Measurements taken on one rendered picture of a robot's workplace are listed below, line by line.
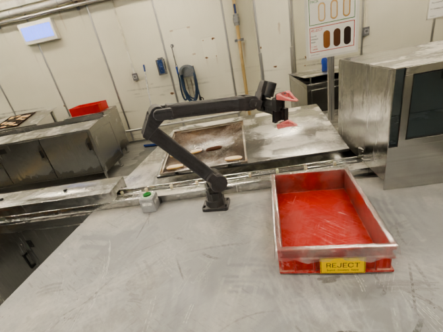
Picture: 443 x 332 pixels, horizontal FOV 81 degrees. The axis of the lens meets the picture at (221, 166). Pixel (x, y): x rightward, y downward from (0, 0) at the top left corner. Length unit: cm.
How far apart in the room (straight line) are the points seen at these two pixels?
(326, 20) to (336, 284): 162
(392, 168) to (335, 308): 64
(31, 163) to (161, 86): 241
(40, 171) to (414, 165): 437
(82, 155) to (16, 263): 229
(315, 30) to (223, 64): 305
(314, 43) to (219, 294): 166
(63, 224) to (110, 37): 411
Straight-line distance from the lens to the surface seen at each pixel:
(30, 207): 172
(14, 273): 215
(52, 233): 176
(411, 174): 128
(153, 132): 98
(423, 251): 101
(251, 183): 125
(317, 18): 201
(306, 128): 167
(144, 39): 512
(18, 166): 475
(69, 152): 418
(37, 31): 583
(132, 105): 536
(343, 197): 119
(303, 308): 81
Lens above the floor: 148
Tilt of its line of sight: 25 degrees down
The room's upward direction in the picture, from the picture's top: 12 degrees counter-clockwise
